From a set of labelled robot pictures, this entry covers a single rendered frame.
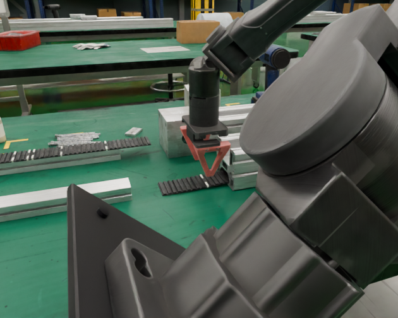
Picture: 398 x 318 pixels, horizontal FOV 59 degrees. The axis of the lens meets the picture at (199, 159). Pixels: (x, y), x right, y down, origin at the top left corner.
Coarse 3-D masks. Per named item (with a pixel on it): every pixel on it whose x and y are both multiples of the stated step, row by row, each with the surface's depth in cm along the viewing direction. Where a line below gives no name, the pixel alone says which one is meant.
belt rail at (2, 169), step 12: (60, 156) 79; (72, 156) 80; (84, 156) 81; (96, 156) 82; (108, 156) 83; (120, 156) 84; (0, 168) 77; (12, 168) 78; (24, 168) 78; (36, 168) 79; (48, 168) 79
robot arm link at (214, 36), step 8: (216, 32) 59; (224, 32) 59; (208, 40) 60; (216, 40) 59; (208, 48) 60; (200, 56) 71; (208, 56) 61; (192, 64) 68; (216, 64) 61; (224, 72) 62; (232, 80) 63
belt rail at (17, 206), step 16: (32, 192) 65; (48, 192) 65; (64, 192) 65; (96, 192) 65; (112, 192) 66; (128, 192) 67; (0, 208) 60; (16, 208) 61; (32, 208) 63; (48, 208) 63; (64, 208) 64
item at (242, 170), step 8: (224, 136) 75; (232, 136) 75; (232, 144) 75; (232, 152) 68; (240, 152) 68; (224, 160) 73; (232, 160) 69; (240, 160) 69; (248, 160) 70; (224, 168) 74; (232, 168) 69; (240, 168) 69; (248, 168) 69; (256, 168) 70; (232, 176) 70; (240, 176) 70; (248, 176) 70; (256, 176) 71; (232, 184) 72; (240, 184) 70; (248, 184) 71
